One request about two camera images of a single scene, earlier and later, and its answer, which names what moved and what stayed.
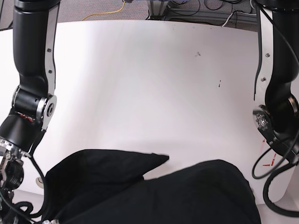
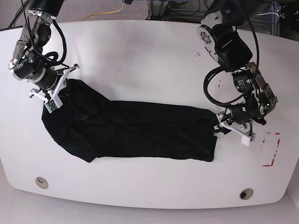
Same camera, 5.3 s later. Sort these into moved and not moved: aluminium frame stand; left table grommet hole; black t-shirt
Moved: black t-shirt
Not moved: aluminium frame stand; left table grommet hole
